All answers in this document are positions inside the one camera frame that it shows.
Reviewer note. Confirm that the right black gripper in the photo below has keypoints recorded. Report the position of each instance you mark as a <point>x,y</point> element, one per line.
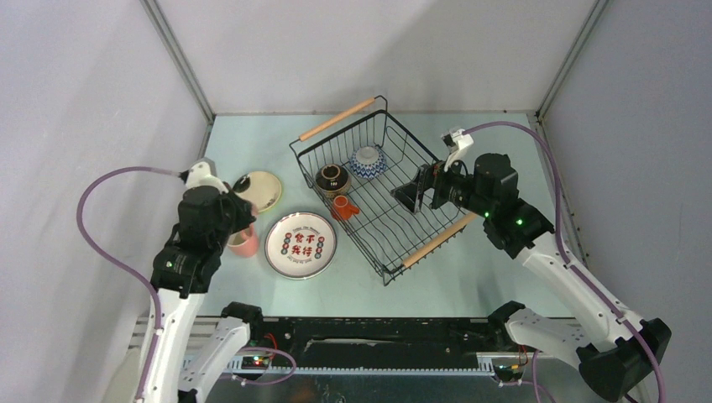
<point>433,176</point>

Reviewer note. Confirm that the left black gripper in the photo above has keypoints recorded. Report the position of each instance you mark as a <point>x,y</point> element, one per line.
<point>243,207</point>

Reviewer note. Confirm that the large pink cup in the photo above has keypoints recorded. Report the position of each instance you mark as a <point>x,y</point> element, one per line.
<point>244,243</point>

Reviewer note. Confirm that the cream plate with plum blossom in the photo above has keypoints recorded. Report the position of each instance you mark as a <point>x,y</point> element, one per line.
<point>261,188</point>

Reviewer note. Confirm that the orange cup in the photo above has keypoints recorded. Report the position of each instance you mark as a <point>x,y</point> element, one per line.
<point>343,209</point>

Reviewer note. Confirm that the Just To Eat plate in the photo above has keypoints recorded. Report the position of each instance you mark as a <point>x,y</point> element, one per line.
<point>300,245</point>

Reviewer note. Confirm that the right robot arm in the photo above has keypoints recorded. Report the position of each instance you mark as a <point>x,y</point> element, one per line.
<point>613,348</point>

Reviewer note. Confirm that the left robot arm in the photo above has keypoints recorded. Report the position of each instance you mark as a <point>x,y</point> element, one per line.
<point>182,273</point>

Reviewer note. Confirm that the blue white patterned cup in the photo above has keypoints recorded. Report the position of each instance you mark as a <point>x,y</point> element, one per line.
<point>368,162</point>

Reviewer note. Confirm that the dark brown glazed bowl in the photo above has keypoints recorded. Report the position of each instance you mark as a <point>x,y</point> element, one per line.
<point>333,180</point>

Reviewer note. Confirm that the left controller board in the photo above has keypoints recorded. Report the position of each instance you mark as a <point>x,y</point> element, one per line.
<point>255,362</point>

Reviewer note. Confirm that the controller board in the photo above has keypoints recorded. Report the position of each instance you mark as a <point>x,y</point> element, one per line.
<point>510,374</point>
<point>255,362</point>

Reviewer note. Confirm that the right controller board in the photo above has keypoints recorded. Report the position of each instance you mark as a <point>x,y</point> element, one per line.
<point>510,374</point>

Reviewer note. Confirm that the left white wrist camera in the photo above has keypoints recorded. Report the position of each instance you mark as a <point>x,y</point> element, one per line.
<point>203,173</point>

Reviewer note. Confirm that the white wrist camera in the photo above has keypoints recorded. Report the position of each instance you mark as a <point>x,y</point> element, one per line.
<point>458,143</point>
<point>203,173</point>

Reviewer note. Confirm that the right wooden rack handle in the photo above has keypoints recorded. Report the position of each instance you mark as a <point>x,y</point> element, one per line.
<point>441,238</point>

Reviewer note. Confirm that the wooden rack handle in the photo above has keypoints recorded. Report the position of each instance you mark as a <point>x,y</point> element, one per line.
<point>441,238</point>
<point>336,119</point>

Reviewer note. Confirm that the black wire dish rack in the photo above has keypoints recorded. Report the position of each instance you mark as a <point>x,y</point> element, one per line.
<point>384,231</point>

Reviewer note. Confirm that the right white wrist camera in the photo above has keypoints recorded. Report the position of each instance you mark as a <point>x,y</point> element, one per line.
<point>458,143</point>

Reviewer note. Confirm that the left wooden rack handle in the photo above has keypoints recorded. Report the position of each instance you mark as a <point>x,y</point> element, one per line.
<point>336,119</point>

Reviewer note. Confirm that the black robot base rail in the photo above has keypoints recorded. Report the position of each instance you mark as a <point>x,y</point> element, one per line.
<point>375,344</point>

